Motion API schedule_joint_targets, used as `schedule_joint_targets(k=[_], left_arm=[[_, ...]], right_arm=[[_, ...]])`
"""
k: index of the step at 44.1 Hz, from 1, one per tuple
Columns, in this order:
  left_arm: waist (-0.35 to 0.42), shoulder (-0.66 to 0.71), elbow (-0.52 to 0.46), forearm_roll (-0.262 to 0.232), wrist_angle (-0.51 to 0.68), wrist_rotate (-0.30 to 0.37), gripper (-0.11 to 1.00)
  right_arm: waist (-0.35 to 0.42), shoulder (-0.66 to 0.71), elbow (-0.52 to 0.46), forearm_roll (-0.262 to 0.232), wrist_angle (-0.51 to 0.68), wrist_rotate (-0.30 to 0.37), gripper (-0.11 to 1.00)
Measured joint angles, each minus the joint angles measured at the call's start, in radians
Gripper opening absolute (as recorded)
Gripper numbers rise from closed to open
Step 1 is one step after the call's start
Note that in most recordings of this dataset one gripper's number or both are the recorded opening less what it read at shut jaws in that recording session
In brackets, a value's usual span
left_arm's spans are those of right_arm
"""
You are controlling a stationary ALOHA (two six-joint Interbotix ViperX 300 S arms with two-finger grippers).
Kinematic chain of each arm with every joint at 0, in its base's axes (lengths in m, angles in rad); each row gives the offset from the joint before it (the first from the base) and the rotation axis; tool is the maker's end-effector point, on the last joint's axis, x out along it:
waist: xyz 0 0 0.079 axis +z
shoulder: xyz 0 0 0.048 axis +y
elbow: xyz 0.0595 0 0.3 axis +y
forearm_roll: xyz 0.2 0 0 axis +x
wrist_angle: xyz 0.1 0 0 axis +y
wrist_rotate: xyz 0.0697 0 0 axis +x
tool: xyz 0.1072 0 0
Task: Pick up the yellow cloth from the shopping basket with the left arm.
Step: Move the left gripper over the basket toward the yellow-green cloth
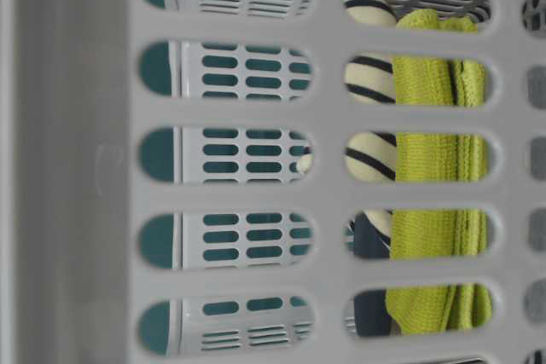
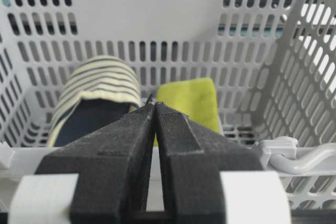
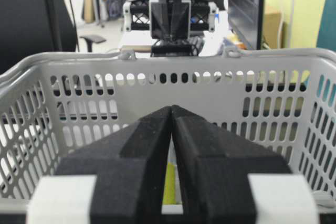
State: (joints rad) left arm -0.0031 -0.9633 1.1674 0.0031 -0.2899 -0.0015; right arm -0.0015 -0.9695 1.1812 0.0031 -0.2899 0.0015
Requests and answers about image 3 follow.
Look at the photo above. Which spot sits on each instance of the black office chair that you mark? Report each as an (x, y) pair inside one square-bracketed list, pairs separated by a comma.
[(31, 27)]

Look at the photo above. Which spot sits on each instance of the grey plastic shopping basket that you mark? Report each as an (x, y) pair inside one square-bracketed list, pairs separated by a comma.
[(55, 102)]

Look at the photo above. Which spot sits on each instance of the yellow cloth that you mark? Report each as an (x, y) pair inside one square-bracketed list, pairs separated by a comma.
[(172, 194)]

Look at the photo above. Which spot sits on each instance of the cardboard box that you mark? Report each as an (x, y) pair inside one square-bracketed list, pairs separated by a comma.
[(271, 24)]

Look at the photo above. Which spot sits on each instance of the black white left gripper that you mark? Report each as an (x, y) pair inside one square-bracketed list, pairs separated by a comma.
[(173, 24)]

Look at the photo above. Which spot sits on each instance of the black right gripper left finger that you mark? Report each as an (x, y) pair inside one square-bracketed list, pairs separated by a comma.
[(117, 179)]

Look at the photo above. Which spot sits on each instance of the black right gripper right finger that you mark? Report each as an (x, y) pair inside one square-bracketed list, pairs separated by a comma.
[(226, 178)]

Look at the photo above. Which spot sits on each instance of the black computer monitor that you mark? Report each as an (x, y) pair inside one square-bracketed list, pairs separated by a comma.
[(246, 20)]

